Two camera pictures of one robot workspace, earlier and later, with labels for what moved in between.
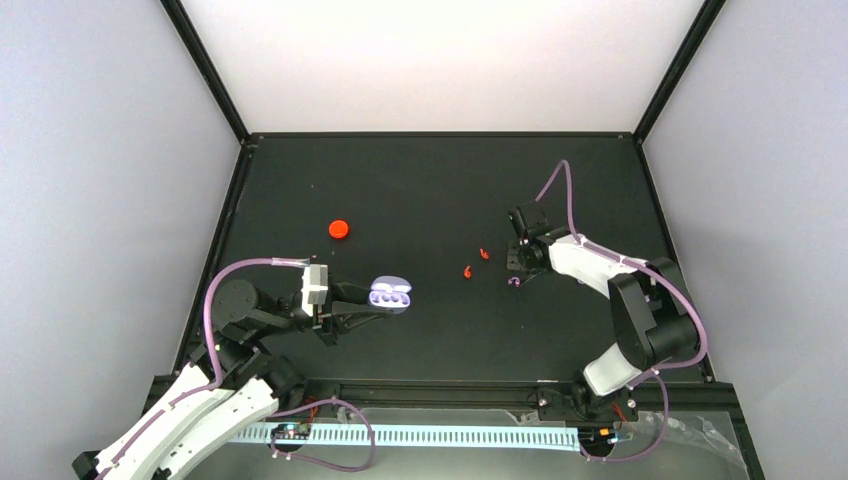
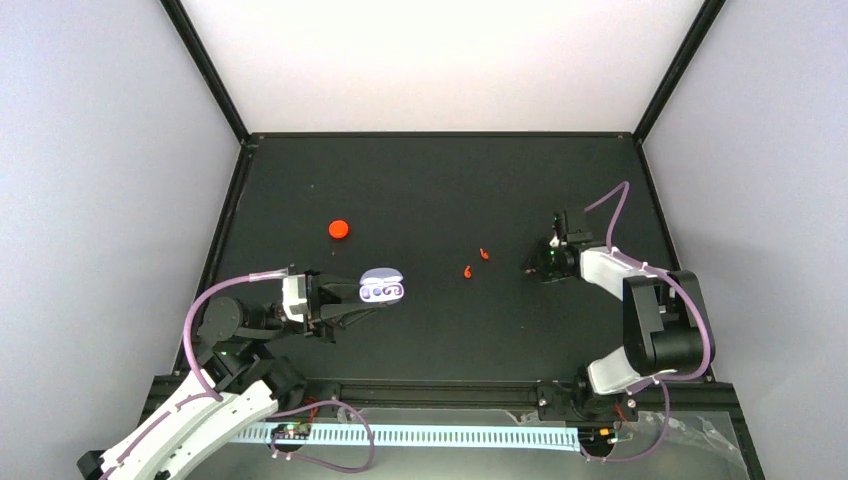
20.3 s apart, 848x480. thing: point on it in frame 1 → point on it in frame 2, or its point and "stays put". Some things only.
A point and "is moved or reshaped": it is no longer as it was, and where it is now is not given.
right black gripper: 511,260 → 532,263
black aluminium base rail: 298,393 stays put
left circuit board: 293,431 stays put
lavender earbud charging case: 390,293 is moved or reshaped
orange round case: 338,229 stays put
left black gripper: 341,301 stays put
